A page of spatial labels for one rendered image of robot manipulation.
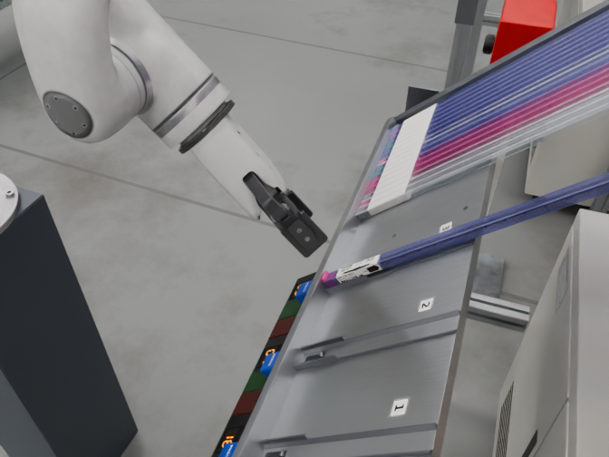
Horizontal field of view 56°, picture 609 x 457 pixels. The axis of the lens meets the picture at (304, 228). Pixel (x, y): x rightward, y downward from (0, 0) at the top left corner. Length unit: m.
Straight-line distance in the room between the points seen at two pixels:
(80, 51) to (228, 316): 1.18
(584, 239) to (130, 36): 0.72
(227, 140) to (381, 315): 0.23
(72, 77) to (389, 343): 0.35
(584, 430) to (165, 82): 0.59
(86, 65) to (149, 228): 1.40
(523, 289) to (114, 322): 1.13
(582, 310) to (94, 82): 0.67
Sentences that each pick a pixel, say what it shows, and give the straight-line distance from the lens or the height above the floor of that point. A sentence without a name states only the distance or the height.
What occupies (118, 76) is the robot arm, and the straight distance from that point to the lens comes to 0.52.
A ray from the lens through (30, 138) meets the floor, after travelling 2.42.
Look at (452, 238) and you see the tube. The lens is 0.58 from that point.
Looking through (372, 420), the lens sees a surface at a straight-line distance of 0.50.
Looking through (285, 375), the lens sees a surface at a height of 0.73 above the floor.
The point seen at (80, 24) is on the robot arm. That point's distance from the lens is 0.49.
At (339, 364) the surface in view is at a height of 0.76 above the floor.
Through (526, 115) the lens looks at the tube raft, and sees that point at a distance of 0.70.
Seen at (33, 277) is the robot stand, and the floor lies 0.59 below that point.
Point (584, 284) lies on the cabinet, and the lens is 0.91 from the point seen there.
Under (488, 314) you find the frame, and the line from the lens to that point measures 1.24.
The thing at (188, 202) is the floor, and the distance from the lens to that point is 1.94.
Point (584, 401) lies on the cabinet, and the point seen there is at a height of 0.62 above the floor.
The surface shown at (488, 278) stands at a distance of 1.73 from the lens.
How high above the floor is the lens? 1.24
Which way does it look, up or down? 43 degrees down
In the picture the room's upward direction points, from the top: straight up
